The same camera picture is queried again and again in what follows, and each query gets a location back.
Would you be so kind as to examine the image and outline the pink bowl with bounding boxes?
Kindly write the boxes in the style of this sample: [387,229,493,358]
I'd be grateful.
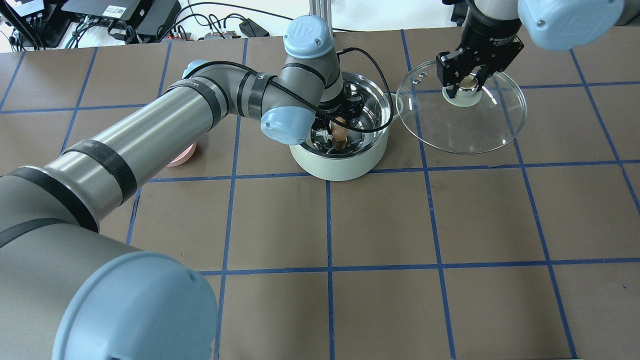
[166,142,197,167]

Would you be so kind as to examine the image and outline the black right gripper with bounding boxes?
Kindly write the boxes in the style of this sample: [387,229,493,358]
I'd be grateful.
[436,20,524,100]

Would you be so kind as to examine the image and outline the black power adapter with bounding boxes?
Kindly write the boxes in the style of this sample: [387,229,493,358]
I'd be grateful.
[238,18,270,38]

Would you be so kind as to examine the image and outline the glass pot lid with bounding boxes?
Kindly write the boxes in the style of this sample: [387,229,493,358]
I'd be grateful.
[395,61,528,155]

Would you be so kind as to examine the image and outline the brown egg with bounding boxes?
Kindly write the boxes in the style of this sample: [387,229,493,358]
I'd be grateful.
[331,116,349,151]

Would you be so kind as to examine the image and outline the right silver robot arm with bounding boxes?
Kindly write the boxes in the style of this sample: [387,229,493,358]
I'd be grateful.
[435,0,627,107]

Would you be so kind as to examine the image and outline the pale green cooking pot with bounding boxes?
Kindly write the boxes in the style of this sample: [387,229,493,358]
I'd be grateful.
[289,71,395,182]

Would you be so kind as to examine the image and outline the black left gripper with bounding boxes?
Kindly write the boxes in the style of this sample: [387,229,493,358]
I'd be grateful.
[313,84,366,151]

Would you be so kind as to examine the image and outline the black red computer box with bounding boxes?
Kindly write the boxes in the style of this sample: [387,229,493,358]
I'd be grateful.
[61,0,181,44]

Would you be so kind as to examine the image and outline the aluminium frame post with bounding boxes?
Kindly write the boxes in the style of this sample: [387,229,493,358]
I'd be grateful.
[308,0,333,30]

